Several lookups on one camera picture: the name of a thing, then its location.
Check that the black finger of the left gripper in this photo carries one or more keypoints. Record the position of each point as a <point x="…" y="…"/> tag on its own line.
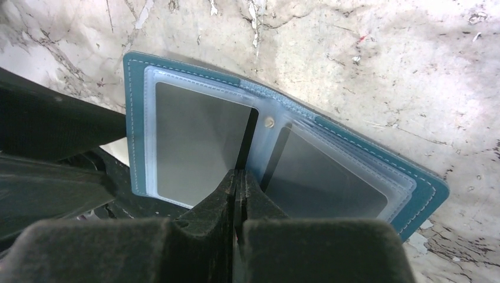
<point x="33" y="190"/>
<point x="39" y="123"/>

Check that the grey card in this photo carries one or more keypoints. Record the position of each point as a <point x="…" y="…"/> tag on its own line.
<point x="305" y="183"/>

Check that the blue leather card holder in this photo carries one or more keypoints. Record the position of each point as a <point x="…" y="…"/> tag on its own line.
<point x="413" y="191"/>

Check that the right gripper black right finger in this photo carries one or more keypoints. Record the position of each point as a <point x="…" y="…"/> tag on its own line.
<point x="277" y="248"/>

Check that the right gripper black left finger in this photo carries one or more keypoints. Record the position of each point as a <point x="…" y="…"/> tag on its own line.
<point x="195" y="247"/>

